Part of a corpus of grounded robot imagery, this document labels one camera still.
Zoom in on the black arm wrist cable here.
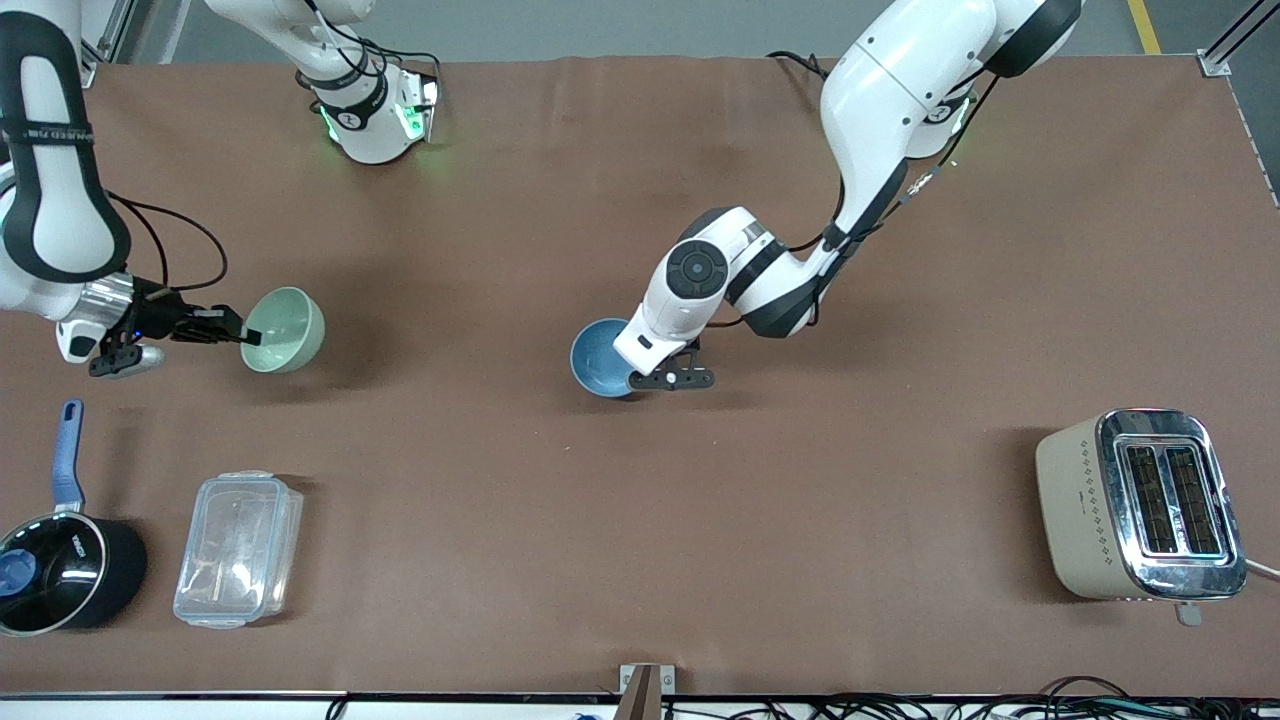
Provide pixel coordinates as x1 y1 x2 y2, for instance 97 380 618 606
785 75 1003 256
105 190 230 295

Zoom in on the black left arm base cable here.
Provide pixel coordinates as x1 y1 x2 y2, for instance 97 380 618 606
765 50 833 81

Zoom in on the metal bracket with wooden post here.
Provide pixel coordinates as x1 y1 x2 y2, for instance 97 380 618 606
618 663 676 720

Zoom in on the black left arm wrist cable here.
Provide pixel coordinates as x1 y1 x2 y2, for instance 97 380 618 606
785 75 1003 256

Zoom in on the black right arm wrist cable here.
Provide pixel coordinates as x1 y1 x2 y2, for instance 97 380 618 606
105 190 230 295

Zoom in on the clear plastic lidded container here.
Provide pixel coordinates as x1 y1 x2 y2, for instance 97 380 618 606
173 470 305 631

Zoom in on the glass lid with blue knob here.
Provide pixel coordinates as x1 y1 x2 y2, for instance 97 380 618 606
0 515 107 633

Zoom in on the black right arm base cable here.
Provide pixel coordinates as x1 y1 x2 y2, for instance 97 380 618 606
300 0 443 106

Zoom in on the beige chrome toaster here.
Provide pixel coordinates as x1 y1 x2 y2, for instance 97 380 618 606
1035 408 1249 627

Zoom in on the black cable bundle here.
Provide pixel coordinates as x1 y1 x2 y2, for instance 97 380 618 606
665 677 1280 720

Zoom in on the black arm base cable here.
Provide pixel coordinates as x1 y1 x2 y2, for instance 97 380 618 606
300 0 443 106
765 50 833 81

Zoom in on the light green bowl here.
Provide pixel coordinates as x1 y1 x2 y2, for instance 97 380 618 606
240 287 327 375

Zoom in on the blue bowl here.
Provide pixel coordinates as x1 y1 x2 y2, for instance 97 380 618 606
570 318 641 399

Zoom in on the black pot with blue handle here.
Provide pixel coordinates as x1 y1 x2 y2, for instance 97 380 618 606
0 400 149 637

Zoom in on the brown table cover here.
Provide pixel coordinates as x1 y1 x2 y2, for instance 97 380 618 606
0 55 1280 698

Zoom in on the aluminium frame profile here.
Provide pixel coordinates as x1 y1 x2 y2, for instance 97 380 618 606
78 0 136 87
1198 0 1280 79

